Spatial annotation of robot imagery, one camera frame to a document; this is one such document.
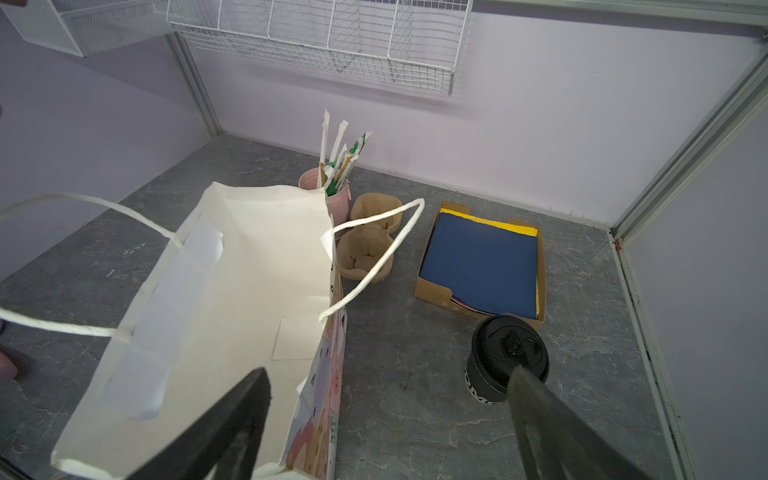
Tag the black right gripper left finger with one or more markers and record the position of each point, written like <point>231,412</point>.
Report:
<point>223,442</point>

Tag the wrapped straws bundle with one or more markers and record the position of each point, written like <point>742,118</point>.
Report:
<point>337,157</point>

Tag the long white wire basket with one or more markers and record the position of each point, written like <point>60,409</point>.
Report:
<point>409,43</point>

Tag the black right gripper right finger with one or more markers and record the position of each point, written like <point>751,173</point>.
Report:
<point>553,442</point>

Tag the small white wire basket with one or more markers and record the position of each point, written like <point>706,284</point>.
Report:
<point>86,28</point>

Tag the black paper coffee cup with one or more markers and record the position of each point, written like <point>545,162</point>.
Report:
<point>482,389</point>

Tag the white cartoon gift bag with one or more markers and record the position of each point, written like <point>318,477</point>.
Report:
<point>249,280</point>

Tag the stacked pulp cup carriers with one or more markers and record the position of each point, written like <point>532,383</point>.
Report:
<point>360,247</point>

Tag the pink metal straw bucket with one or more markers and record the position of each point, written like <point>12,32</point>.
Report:
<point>338,205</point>

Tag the blue napkin stack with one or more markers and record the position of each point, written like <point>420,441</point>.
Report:
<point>480,264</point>

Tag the black coffee cup lid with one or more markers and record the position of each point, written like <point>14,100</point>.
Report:
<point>502,343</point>

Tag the purple pink spatula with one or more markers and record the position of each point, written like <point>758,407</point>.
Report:
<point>8,369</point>

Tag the cardboard napkin tray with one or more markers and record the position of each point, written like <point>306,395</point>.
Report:
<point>480,264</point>

